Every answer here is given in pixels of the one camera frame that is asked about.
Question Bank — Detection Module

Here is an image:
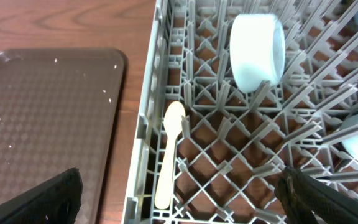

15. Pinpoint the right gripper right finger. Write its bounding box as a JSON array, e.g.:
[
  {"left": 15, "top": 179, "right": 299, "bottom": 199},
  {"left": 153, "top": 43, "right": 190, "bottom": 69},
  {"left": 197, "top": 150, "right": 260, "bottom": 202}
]
[{"left": 275, "top": 167, "right": 358, "bottom": 224}]

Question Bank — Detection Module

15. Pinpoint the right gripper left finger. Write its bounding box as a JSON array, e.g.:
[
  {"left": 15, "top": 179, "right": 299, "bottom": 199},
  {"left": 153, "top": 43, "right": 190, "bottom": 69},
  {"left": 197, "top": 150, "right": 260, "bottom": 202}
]
[{"left": 0, "top": 167, "right": 83, "bottom": 224}]

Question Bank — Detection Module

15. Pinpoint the yellow plastic spoon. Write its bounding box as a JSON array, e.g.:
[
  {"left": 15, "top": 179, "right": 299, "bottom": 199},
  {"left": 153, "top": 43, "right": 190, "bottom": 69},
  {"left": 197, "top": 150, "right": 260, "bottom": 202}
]
[{"left": 154, "top": 101, "right": 185, "bottom": 210}]

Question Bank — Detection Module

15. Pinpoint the light blue bowl with rice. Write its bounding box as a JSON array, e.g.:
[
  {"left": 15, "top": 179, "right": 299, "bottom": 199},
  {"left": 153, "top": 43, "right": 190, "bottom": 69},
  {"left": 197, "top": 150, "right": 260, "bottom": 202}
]
[{"left": 229, "top": 14, "right": 285, "bottom": 93}]

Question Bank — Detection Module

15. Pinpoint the grey dishwasher rack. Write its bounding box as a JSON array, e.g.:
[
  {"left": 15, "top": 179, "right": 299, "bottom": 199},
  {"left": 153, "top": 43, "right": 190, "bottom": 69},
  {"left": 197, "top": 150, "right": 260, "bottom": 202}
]
[{"left": 122, "top": 0, "right": 358, "bottom": 223}]

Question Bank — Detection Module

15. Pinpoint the brown serving tray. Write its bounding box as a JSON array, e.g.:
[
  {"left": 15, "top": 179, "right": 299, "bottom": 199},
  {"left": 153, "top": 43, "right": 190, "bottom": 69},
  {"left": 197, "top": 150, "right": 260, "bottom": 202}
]
[{"left": 0, "top": 48, "right": 126, "bottom": 223}]

